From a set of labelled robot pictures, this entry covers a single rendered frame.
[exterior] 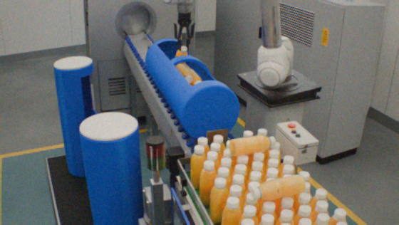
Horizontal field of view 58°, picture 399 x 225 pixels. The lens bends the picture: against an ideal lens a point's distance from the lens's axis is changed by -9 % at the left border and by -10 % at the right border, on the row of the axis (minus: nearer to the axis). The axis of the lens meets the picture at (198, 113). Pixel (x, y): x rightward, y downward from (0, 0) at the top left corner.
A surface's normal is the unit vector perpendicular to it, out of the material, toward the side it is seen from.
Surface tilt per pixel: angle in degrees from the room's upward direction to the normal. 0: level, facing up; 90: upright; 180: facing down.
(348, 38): 90
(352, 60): 90
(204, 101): 90
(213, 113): 90
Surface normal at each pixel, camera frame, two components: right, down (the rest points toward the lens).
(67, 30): 0.41, 0.40
